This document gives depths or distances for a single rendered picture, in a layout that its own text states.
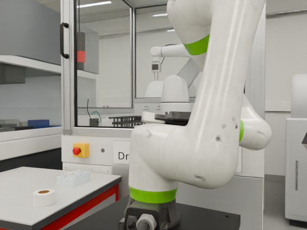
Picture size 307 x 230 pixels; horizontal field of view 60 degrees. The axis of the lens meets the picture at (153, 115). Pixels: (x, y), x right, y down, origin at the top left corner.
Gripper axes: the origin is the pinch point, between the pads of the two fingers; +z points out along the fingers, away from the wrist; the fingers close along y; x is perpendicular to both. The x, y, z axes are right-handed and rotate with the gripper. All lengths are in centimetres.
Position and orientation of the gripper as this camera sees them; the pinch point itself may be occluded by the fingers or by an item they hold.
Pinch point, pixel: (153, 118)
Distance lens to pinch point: 79.8
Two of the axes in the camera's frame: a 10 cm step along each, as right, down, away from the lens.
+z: -9.6, -1.5, -2.4
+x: 0.1, -8.6, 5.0
